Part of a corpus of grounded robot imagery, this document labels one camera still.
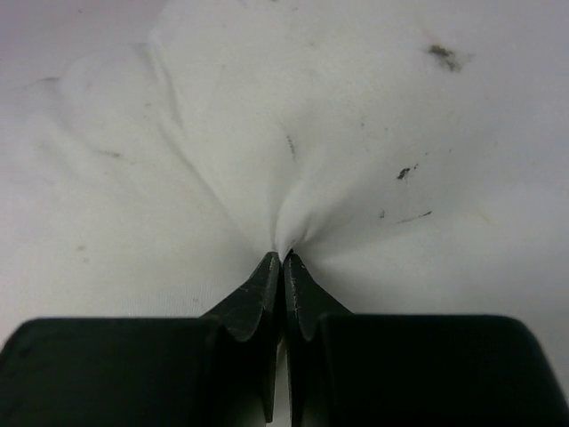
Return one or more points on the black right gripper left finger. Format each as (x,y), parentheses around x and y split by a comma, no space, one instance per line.
(218,369)

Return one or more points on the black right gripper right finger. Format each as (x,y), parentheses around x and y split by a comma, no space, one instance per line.
(348,369)

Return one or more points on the white pillow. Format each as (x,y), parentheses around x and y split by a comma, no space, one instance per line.
(414,152)

